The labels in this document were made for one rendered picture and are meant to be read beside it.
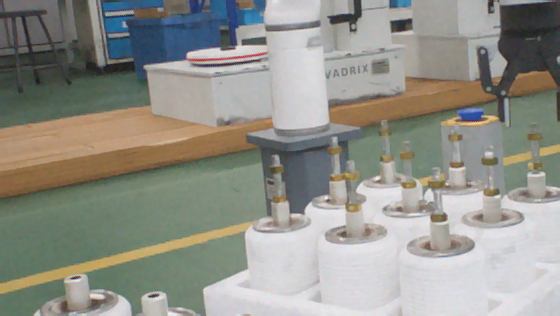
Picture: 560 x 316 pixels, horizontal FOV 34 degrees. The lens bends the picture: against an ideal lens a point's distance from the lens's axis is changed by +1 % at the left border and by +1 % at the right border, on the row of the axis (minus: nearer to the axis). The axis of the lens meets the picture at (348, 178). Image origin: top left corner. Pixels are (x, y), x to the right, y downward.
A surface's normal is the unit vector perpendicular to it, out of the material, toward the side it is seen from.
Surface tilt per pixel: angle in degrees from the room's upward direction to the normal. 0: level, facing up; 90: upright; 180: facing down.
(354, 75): 90
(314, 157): 90
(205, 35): 92
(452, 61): 90
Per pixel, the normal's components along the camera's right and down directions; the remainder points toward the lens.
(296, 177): -0.18, 0.25
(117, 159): 0.57, 0.14
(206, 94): -0.82, 0.19
